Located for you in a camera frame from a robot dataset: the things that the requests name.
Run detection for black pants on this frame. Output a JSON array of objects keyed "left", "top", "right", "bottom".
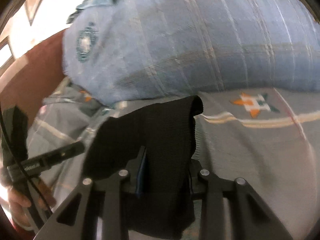
[{"left": 82, "top": 96, "right": 203, "bottom": 239}]

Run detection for person's left hand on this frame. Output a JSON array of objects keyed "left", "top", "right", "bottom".
[{"left": 8, "top": 178, "right": 56, "bottom": 228}]

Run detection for grey patterned bed sheet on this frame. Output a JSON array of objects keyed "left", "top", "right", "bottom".
[{"left": 27, "top": 79, "right": 319, "bottom": 239}]

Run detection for brown wooden headboard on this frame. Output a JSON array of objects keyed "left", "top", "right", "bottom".
[{"left": 1, "top": 30, "right": 65, "bottom": 126}]

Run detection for blue plaid pillow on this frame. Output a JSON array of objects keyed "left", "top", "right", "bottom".
[{"left": 63, "top": 0, "right": 319, "bottom": 105}]

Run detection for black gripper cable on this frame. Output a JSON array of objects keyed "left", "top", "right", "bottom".
[{"left": 0, "top": 104, "right": 53, "bottom": 215}]

